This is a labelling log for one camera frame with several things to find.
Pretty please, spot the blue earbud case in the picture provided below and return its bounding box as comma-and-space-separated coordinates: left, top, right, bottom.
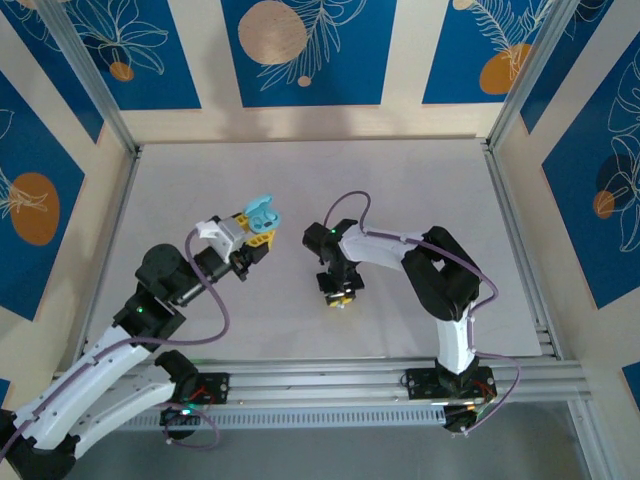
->
243, 195, 281, 235

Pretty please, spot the aluminium frame post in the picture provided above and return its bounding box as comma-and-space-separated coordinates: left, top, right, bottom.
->
35, 0, 141, 156
485, 0, 584, 150

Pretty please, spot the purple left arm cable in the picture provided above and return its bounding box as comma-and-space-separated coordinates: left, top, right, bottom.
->
0, 227, 231, 450

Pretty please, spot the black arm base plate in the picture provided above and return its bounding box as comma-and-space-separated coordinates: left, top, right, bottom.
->
403, 367, 499, 402
185, 372, 232, 405

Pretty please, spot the long aluminium base rail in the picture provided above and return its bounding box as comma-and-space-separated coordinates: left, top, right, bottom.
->
44, 355, 594, 404

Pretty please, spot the grey slotted cable duct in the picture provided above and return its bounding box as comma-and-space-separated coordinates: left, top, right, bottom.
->
62, 403, 449, 432

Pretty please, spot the aluminium side rail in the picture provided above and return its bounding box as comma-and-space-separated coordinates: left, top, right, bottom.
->
482, 142, 604, 480
52, 147, 144, 374

